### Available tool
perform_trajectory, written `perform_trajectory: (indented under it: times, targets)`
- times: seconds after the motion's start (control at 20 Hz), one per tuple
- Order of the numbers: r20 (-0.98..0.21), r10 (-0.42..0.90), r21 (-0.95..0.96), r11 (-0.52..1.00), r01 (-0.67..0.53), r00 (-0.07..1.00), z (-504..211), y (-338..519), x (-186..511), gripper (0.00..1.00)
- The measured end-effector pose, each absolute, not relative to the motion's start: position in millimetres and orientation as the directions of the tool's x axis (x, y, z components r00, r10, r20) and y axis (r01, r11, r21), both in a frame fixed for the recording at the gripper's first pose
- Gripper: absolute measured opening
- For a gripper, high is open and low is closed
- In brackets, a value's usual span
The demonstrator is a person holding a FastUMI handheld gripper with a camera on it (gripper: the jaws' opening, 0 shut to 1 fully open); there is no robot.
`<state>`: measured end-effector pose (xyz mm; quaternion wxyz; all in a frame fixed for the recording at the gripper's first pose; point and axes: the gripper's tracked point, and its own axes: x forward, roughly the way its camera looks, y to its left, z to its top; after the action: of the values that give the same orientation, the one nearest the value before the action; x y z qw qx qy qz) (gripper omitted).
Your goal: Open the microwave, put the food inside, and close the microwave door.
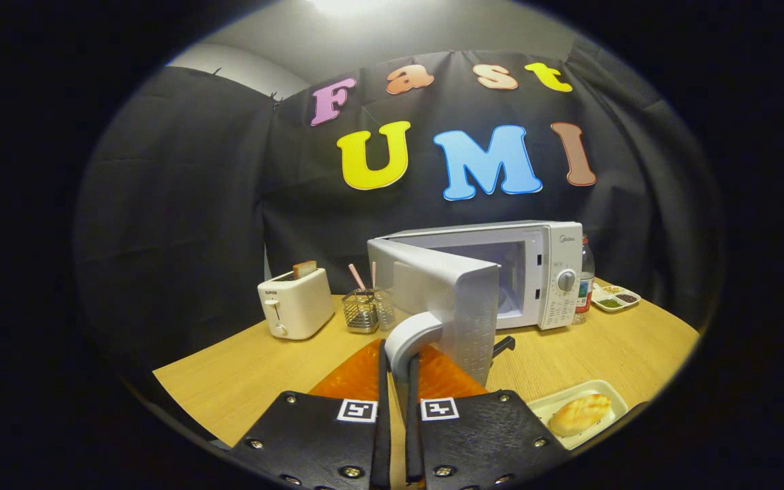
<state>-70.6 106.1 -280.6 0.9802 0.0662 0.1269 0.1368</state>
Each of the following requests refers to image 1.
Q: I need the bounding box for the white toaster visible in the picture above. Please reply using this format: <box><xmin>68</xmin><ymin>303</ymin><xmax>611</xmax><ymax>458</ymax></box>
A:
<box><xmin>258</xmin><ymin>267</ymin><xmax>336</xmax><ymax>340</ymax></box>

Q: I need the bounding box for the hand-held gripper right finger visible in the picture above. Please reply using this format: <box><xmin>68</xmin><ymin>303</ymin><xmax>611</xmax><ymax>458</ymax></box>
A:
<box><xmin>404</xmin><ymin>344</ymin><xmax>573</xmax><ymax>490</ymax></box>

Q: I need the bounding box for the wire mesh utensil holder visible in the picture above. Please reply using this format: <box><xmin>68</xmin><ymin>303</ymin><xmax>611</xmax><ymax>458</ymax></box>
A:
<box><xmin>342</xmin><ymin>289</ymin><xmax>396</xmax><ymax>334</ymax></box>

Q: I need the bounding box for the golden bread bun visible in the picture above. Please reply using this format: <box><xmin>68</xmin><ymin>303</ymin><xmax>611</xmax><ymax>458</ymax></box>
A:
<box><xmin>549</xmin><ymin>393</ymin><xmax>612</xmax><ymax>437</ymax></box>

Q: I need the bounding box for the black backdrop cloth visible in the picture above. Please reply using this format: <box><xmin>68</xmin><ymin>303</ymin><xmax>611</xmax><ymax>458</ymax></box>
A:
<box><xmin>72</xmin><ymin>37</ymin><xmax>726</xmax><ymax>382</ymax></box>

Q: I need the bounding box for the white rectangular tray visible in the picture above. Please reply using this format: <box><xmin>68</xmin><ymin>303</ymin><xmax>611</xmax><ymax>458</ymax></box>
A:
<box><xmin>527</xmin><ymin>380</ymin><xmax>630</xmax><ymax>451</ymax></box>

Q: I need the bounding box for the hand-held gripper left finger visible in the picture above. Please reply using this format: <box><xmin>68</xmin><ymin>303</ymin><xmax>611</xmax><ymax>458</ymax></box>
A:
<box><xmin>229</xmin><ymin>339</ymin><xmax>393</xmax><ymax>490</ymax></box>

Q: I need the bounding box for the white divided dish with beans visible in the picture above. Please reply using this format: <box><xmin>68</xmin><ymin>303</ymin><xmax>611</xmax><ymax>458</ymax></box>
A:
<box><xmin>591</xmin><ymin>283</ymin><xmax>641</xmax><ymax>313</ymax></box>

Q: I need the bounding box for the white microwave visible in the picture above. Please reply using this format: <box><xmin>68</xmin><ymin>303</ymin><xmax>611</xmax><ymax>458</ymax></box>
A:
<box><xmin>367</xmin><ymin>220</ymin><xmax>584</xmax><ymax>402</ymax></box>

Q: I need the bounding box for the clear plastic bottle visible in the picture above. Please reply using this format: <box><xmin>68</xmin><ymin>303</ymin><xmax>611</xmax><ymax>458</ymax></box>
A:
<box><xmin>572</xmin><ymin>235</ymin><xmax>595</xmax><ymax>325</ymax></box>

